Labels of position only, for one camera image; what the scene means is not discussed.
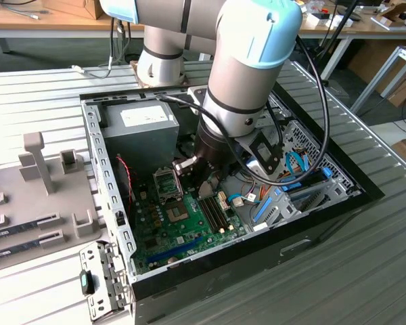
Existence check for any CPU socket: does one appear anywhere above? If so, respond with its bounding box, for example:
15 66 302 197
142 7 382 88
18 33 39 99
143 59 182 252
164 200 192 226

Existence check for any black RAM slot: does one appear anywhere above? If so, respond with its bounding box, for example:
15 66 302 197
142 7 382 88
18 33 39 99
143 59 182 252
208 196 232 231
199 198 225 234

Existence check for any grey power supply unit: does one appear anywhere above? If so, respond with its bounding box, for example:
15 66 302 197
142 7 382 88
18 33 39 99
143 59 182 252
100 100 204 179

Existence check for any green motherboard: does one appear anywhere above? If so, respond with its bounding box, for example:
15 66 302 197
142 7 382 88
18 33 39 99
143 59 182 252
130 165 250 276

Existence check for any grey metal disk bay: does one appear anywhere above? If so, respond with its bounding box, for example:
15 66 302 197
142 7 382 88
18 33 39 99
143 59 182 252
252 175 348 234

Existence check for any hard disk in blue carrier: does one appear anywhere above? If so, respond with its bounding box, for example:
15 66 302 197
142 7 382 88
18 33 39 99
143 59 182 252
277 168 332 199

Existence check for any blue expansion slot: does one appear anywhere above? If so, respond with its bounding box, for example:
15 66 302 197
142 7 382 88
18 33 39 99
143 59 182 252
147 236 204 267

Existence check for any black open PC case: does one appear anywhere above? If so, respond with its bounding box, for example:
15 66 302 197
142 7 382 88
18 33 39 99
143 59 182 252
79 77 386 325

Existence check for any teal black latch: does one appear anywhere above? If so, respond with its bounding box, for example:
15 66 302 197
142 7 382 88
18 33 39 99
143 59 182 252
79 269 96 296

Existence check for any small white box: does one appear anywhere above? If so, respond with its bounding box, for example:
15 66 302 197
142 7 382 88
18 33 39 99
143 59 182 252
306 12 355 28

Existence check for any black stand pole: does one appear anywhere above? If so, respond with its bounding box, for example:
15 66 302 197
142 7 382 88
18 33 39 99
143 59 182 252
306 0 361 84

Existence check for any grey plastic parts rack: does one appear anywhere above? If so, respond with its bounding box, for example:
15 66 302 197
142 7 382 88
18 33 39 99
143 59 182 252
0 131 106 276

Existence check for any dark RAM stick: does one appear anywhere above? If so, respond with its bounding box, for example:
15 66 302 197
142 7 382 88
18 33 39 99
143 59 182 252
0 238 43 262
0 219 41 238

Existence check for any small open cardboard box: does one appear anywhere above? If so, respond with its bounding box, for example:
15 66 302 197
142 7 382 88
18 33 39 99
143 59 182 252
380 2 406 25

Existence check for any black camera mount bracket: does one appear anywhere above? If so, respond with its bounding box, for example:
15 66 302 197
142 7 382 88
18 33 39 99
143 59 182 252
235 130 282 176

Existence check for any orange wire bundle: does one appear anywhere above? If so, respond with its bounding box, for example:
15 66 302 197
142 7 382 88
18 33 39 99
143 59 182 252
236 171 294 206

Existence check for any metal socket cover frame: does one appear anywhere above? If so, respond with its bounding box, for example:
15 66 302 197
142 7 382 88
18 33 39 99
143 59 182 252
152 165 185 204

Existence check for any twisted red fan wire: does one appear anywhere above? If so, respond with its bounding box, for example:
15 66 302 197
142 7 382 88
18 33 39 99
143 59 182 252
116 154 137 204

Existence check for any blue data wire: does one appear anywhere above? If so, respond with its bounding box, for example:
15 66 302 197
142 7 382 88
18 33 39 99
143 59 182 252
286 151 315 177

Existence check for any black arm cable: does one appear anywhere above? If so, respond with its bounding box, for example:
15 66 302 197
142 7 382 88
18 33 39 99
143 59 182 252
157 33 331 187

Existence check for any grey cable white plug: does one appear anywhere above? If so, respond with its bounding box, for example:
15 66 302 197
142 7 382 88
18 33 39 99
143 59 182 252
70 16 136 79

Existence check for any grey metal card bracket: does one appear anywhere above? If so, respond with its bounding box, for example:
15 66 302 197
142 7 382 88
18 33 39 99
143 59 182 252
79 240 136 322

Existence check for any aluminium profile frame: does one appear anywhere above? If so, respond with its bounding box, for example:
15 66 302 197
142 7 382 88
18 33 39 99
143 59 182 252
350 45 406 116

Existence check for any wooden desk white frame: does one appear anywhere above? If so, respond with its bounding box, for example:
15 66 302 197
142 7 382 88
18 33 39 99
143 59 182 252
299 0 406 81
0 0 146 40

